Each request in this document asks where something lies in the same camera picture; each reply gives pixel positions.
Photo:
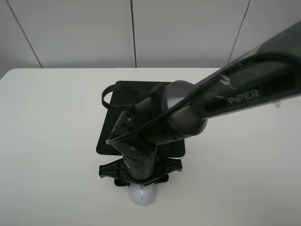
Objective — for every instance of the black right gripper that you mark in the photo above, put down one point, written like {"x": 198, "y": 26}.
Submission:
{"x": 150, "y": 170}

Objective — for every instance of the white computer mouse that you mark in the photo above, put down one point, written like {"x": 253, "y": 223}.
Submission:
{"x": 142, "y": 195}

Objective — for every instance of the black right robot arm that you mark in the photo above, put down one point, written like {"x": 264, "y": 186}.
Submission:
{"x": 172, "y": 112}

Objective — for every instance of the black mouse pad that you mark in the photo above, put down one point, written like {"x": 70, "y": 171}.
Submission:
{"x": 172, "y": 150}

